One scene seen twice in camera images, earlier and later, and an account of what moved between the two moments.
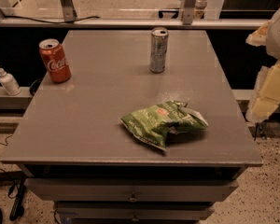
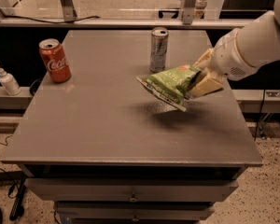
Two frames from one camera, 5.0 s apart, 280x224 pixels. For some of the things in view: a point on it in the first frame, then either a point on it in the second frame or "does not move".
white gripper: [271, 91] → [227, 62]
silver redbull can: [160, 36] does not move
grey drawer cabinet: [132, 127] does not move
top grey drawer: [129, 189] does not move
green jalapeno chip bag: [153, 124] → [170, 85]
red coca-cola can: [55, 61] does not move
